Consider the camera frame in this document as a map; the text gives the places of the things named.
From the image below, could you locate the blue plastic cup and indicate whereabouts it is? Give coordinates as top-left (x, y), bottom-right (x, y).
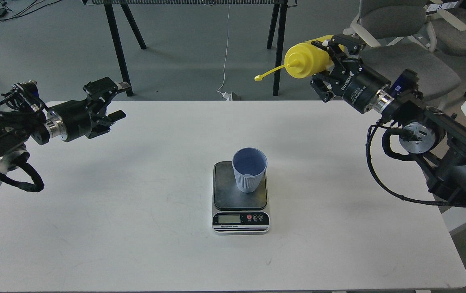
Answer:
top-left (232, 148), bottom-right (267, 193)

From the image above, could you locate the yellow squeeze bottle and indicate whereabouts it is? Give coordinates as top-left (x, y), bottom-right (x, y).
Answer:
top-left (254, 35), bottom-right (333, 81)

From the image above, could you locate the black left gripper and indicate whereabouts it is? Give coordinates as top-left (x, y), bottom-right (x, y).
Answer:
top-left (44, 77), bottom-right (131, 142)

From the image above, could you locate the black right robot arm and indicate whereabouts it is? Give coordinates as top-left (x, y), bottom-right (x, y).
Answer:
top-left (310, 35), bottom-right (466, 208)

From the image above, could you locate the grey office chair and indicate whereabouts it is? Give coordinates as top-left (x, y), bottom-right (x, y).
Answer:
top-left (426, 0), bottom-right (466, 98)
top-left (353, 0), bottom-right (461, 101)

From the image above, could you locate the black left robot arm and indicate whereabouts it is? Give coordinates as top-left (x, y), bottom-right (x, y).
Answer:
top-left (0, 77), bottom-right (131, 192)

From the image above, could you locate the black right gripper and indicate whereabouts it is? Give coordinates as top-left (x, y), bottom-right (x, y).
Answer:
top-left (310, 35), bottom-right (391, 114)

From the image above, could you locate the black digital kitchen scale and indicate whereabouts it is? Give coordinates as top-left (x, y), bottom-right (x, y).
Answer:
top-left (212, 161), bottom-right (271, 235)

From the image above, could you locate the black leg background table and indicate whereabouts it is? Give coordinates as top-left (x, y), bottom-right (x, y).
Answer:
top-left (82, 0), bottom-right (297, 98)

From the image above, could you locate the white hanging cable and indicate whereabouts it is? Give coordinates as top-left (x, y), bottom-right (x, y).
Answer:
top-left (217, 4), bottom-right (241, 101)

